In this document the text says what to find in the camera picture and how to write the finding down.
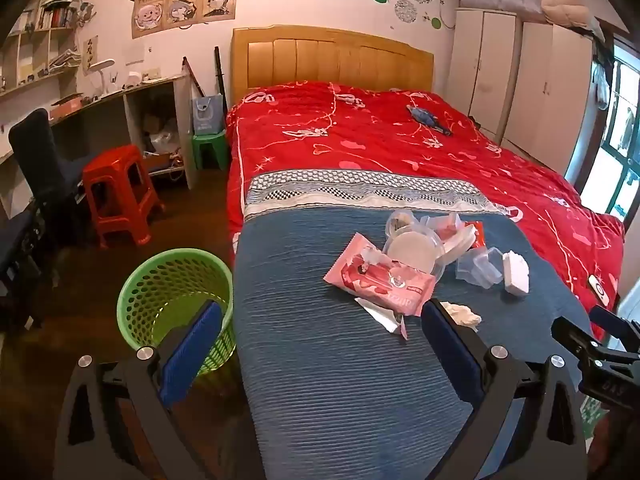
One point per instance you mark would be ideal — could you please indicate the red plastic stool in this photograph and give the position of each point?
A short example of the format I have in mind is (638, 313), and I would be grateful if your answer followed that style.
(115, 160)

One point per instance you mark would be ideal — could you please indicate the white desk lamp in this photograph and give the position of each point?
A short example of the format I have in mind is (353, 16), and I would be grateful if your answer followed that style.
(102, 66)

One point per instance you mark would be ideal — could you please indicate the white desk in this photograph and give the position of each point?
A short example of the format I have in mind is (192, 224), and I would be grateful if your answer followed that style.
(183, 125)

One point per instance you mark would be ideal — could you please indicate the black sheathed sword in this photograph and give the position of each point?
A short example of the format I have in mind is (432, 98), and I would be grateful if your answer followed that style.
(221, 80)

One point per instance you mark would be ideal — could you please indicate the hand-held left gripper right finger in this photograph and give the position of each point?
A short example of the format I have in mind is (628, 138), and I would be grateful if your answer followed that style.
(450, 355)

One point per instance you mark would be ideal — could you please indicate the cream wardrobe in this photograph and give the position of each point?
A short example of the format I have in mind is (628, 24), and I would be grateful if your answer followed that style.
(540, 85)

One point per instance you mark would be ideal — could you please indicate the white tissue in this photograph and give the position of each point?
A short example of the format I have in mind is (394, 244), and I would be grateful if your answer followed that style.
(462, 314)

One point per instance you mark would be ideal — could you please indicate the green plastic stool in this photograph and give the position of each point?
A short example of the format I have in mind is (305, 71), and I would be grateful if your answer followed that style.
(210, 141)

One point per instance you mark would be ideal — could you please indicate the thin clear plastic lid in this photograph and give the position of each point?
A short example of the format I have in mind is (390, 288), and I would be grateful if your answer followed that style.
(452, 237)

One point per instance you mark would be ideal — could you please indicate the row of books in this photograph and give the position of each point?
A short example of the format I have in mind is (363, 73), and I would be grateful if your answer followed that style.
(55, 17)

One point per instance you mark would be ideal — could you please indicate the dark office chair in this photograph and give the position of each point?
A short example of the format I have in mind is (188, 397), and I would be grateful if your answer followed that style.
(35, 145)

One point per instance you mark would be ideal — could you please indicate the three-panel cartoon wall poster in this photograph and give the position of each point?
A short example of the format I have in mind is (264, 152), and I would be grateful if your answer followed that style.
(185, 5)

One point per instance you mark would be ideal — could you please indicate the white paper wall note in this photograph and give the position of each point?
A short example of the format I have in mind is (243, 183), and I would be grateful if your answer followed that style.
(135, 55)

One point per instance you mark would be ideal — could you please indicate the wooden bed headboard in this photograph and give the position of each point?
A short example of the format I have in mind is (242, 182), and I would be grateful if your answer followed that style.
(325, 60)

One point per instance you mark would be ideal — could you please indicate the red snack packet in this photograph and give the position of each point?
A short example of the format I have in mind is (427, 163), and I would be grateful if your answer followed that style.
(478, 235)

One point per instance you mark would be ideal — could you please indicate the pink wet wipes packet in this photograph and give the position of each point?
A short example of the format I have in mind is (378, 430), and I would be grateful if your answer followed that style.
(370, 270)

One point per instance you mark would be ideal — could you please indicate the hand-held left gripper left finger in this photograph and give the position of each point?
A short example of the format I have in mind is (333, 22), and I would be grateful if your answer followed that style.
(192, 352)

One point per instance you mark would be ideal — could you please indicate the white plastic bag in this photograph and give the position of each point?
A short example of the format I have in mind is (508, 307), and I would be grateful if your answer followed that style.
(165, 142)

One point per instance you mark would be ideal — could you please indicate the white tissue pack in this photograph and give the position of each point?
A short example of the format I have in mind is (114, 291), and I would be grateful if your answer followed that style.
(516, 272)

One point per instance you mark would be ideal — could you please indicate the beige pillow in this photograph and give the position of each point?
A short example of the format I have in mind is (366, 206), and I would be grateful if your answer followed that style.
(565, 5)

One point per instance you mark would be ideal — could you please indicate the window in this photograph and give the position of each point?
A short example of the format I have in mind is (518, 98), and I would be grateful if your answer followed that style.
(617, 125)

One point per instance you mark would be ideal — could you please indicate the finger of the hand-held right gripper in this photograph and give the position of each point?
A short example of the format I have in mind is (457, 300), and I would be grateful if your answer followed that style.
(612, 322)
(575, 332)

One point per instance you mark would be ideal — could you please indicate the red patterned quilt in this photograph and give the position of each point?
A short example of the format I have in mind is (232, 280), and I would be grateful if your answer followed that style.
(375, 135)

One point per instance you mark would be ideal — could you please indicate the small clear plastic container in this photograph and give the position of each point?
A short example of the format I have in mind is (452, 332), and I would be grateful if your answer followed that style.
(477, 267)

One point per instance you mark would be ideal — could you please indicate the small white device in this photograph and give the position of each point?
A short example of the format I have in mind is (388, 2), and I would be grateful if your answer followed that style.
(598, 290)

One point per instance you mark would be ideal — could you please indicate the large clear plastic cup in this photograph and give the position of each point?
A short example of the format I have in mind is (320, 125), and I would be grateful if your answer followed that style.
(400, 220)

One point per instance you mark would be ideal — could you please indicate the blue ribbed blanket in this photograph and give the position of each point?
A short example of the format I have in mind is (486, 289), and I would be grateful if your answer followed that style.
(325, 370)

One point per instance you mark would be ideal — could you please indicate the blue toy figure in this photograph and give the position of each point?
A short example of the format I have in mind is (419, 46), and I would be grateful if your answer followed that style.
(427, 119)

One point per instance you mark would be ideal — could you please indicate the red brown stick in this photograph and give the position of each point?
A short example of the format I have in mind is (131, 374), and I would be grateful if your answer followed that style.
(194, 77)

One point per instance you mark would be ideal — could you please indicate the white wall bookshelf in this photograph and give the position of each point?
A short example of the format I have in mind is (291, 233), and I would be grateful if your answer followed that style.
(31, 32)

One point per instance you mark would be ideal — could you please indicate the round white plastic lid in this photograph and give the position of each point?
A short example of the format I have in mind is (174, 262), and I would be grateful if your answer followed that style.
(410, 252)

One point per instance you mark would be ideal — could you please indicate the green plastic wastebasket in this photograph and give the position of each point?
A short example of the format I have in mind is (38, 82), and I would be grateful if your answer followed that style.
(150, 280)

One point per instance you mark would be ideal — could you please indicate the small calligraphy wall poster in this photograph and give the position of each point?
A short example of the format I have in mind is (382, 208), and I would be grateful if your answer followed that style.
(91, 55)

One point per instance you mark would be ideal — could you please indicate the pale blue gift bag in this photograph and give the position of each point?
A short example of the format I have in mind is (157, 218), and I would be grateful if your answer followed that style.
(207, 115)

